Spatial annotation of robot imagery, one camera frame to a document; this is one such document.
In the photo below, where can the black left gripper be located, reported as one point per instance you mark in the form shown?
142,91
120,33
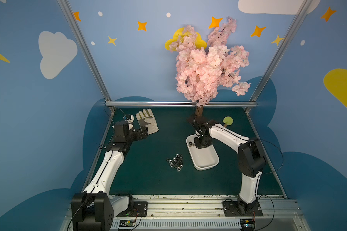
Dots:
140,133

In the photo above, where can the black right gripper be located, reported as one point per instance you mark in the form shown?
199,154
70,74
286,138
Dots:
204,141

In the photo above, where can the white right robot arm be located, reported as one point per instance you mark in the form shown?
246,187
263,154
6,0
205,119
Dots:
251,158

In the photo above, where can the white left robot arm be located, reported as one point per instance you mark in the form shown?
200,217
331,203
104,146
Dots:
92,209

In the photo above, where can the white storage box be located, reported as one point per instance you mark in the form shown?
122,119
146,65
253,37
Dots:
204,158

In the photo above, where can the pile of steel nuts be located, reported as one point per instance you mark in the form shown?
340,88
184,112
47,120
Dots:
176,162

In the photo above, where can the white canvas work glove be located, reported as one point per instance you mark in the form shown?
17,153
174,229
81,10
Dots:
147,119

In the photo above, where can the green toy paddle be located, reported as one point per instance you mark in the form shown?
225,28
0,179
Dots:
227,121

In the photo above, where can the pink blossom artificial tree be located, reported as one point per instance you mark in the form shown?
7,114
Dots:
200,71

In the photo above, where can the left green circuit board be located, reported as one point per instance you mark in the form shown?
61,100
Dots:
126,224

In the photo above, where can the green circuit board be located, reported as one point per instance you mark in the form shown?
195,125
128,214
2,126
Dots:
247,225
126,224

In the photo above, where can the right green circuit board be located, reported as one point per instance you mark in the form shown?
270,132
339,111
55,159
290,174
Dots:
247,225

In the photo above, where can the dark tree base plate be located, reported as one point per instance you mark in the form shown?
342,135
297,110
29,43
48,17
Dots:
197,121

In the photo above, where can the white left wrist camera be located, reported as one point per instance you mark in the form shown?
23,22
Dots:
130,120

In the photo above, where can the aluminium back frame rail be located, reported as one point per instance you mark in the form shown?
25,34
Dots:
177,104

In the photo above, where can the aluminium right frame post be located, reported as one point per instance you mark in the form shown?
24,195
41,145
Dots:
306,7

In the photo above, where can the aluminium frame post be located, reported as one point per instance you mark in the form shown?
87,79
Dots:
306,7
68,13

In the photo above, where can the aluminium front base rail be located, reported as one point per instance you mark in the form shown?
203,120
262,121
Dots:
213,213

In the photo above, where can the aluminium left frame post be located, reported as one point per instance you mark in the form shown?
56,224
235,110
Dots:
68,13

